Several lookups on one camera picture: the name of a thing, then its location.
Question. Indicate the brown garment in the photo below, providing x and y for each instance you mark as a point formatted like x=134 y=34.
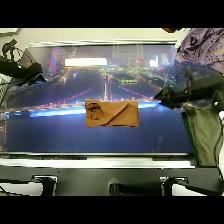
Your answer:
x=115 y=115

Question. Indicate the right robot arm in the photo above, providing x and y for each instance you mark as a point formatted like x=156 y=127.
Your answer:
x=200 y=90

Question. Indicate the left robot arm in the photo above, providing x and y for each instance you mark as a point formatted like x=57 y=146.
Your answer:
x=20 y=70

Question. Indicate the green garment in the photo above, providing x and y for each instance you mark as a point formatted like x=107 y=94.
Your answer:
x=204 y=133

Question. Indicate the purple patterned garment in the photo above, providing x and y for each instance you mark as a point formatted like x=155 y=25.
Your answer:
x=204 y=43

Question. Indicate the silver frame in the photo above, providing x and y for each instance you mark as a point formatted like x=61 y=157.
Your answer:
x=100 y=163

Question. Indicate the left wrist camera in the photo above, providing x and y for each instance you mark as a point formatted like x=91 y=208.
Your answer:
x=9 y=47

